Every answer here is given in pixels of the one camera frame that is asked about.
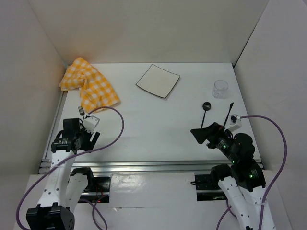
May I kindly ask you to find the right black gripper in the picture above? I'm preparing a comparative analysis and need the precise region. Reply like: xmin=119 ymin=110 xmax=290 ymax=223
xmin=190 ymin=120 xmax=238 ymax=162

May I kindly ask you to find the black fork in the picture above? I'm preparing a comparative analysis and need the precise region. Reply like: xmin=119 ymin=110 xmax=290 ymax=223
xmin=78 ymin=106 xmax=85 ymax=119

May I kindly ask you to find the black spoon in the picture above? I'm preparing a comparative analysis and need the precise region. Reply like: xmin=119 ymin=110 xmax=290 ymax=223
xmin=201 ymin=102 xmax=212 ymax=128

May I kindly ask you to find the black knife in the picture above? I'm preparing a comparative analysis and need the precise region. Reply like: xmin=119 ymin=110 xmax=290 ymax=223
xmin=223 ymin=102 xmax=234 ymax=127

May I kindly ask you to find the yellow white checkered cloth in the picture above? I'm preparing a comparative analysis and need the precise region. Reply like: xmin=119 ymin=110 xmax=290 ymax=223
xmin=59 ymin=57 xmax=120 ymax=113

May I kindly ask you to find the clear glass cup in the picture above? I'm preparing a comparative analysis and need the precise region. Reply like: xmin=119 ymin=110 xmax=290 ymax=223
xmin=212 ymin=80 xmax=229 ymax=99

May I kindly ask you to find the white square plate black rim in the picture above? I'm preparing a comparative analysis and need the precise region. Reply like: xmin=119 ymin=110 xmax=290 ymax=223
xmin=135 ymin=64 xmax=180 ymax=99

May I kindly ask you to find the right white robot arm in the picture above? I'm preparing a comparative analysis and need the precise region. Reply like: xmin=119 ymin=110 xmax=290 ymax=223
xmin=191 ymin=122 xmax=276 ymax=230

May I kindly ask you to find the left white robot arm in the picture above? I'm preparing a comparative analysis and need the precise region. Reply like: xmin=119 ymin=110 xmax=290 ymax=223
xmin=26 ymin=115 xmax=100 ymax=230

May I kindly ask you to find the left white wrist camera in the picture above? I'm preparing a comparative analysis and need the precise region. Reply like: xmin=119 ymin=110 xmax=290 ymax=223
xmin=83 ymin=116 xmax=100 ymax=133

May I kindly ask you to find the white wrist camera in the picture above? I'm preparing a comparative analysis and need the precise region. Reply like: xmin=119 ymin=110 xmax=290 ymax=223
xmin=83 ymin=116 xmax=100 ymax=133
xmin=225 ymin=115 xmax=242 ymax=132

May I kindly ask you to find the aluminium front rail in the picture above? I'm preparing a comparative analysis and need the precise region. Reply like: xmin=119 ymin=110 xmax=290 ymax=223
xmin=38 ymin=158 xmax=264 ymax=173

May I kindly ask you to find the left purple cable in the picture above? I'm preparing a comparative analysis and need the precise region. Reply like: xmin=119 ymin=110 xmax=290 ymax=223
xmin=16 ymin=106 xmax=125 ymax=230

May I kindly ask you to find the purple cable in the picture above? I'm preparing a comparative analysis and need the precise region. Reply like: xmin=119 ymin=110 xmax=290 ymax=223
xmin=16 ymin=106 xmax=125 ymax=230
xmin=215 ymin=115 xmax=288 ymax=230

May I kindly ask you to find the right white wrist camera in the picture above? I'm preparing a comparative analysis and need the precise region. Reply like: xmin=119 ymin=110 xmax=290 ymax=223
xmin=225 ymin=115 xmax=242 ymax=132

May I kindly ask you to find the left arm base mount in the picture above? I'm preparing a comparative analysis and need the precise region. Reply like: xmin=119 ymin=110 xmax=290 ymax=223
xmin=78 ymin=176 xmax=111 ymax=204

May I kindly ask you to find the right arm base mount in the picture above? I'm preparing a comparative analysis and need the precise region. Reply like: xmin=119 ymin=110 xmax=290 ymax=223
xmin=190 ymin=174 xmax=226 ymax=201

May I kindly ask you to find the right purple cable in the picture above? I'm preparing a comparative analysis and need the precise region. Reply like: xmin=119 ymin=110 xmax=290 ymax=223
xmin=215 ymin=115 xmax=288 ymax=230

